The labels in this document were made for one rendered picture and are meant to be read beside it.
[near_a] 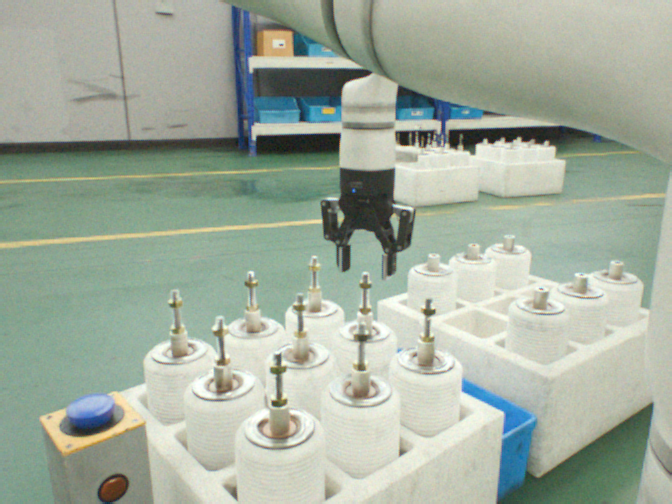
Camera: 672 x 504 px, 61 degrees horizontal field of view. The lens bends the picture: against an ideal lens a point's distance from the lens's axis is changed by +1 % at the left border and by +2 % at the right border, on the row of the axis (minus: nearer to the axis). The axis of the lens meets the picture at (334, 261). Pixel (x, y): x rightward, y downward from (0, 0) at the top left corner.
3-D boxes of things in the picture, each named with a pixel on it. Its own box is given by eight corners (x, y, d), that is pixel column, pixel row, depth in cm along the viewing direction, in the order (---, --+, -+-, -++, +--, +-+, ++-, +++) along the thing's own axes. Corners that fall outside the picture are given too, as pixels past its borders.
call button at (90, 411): (123, 424, 52) (121, 404, 51) (77, 442, 49) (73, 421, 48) (107, 406, 54) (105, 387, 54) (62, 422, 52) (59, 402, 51)
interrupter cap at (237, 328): (227, 343, 81) (227, 338, 81) (228, 322, 88) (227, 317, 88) (280, 339, 83) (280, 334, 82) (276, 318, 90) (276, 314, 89)
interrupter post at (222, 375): (211, 385, 70) (209, 361, 69) (230, 380, 71) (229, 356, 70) (217, 394, 68) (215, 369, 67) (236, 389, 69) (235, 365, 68)
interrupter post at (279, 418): (264, 434, 60) (263, 407, 59) (274, 422, 63) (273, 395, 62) (285, 439, 60) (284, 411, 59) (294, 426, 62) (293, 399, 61)
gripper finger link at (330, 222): (335, 196, 82) (344, 235, 83) (325, 197, 83) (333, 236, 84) (326, 199, 80) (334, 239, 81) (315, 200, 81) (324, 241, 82)
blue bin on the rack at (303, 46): (291, 59, 524) (290, 34, 518) (330, 60, 536) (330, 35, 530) (307, 57, 479) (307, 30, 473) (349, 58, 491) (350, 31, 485)
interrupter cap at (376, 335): (400, 337, 83) (400, 333, 83) (358, 350, 79) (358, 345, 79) (369, 319, 89) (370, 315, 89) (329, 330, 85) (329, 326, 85)
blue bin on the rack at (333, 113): (292, 120, 537) (292, 96, 531) (331, 119, 549) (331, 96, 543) (308, 123, 492) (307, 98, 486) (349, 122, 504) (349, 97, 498)
